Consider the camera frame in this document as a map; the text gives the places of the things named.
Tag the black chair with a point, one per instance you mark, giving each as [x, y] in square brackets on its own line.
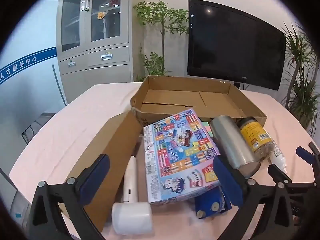
[32, 127]

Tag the yellow label jar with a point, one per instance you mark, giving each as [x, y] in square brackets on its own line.
[255, 135]

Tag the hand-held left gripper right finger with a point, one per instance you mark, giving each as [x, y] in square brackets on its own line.
[226, 180]

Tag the pastel sticky note cube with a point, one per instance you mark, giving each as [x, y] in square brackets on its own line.
[207, 127]

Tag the grey metal cabinet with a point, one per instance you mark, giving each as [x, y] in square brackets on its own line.
[110, 55]

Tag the spiky leaf potted plant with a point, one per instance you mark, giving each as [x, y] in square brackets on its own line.
[302, 97]

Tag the brown cardboard box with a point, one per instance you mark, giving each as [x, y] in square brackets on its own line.
[105, 155]

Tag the colourful board game box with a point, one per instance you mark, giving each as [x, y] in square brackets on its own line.
[175, 150]

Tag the white squeeze tube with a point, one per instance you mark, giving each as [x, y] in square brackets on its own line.
[277, 157]

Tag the blue wall stripe sign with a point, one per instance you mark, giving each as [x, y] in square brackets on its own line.
[27, 61]

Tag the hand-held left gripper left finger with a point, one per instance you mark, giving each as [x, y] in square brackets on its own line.
[96, 177]

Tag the black flat screen television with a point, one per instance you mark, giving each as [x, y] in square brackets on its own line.
[232, 42]

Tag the silver metal cylinder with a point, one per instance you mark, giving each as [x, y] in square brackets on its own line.
[230, 140]

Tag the tall leafy potted plant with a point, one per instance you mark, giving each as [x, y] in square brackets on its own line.
[162, 12]

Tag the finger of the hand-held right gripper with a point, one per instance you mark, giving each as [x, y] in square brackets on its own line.
[277, 173]
[303, 155]

